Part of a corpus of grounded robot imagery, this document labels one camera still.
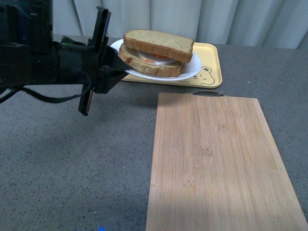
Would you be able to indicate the white round plate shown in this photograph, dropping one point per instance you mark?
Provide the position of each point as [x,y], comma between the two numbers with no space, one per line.
[189,69]

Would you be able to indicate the bread slice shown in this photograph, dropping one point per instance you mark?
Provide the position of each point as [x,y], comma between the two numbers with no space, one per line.
[160,43]
[132,59]

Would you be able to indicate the bamboo cutting board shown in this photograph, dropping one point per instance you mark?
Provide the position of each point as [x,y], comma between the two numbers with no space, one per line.
[216,167]

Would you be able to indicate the fried egg filling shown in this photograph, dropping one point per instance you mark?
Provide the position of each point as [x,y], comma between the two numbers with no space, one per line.
[154,59]

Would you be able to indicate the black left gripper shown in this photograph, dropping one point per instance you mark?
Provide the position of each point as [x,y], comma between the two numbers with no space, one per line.
[101,64]

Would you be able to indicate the yellow bear tray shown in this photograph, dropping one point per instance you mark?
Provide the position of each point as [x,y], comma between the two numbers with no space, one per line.
[209,76]

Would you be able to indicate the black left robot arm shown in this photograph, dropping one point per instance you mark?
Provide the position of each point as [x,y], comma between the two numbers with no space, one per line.
[30,56]

